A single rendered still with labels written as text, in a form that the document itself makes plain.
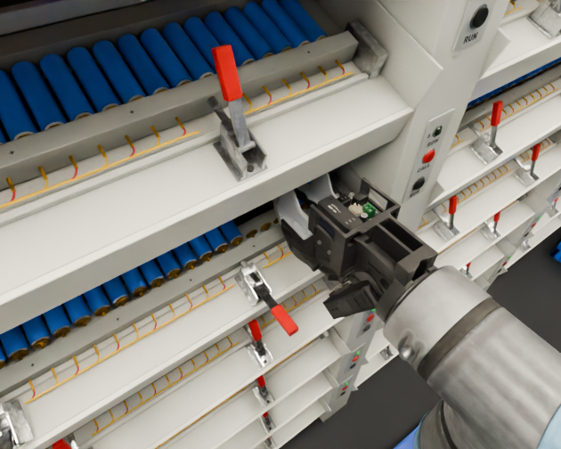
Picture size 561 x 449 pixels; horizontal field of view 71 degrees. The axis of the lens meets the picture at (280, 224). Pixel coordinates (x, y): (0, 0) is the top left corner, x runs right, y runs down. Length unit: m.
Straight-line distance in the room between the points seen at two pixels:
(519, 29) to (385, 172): 0.24
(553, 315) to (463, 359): 1.46
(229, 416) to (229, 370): 0.20
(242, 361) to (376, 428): 0.80
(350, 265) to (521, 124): 0.49
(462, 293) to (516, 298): 1.41
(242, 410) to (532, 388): 0.58
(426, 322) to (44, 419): 0.36
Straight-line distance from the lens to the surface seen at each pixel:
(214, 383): 0.64
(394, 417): 1.40
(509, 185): 1.00
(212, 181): 0.31
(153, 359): 0.45
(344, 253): 0.37
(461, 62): 0.44
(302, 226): 0.44
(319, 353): 0.86
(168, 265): 0.46
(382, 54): 0.40
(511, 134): 0.78
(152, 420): 0.64
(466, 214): 0.89
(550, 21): 0.61
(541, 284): 1.85
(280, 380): 0.83
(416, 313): 0.34
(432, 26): 0.39
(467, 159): 0.69
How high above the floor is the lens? 1.31
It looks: 49 degrees down
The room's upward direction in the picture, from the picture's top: straight up
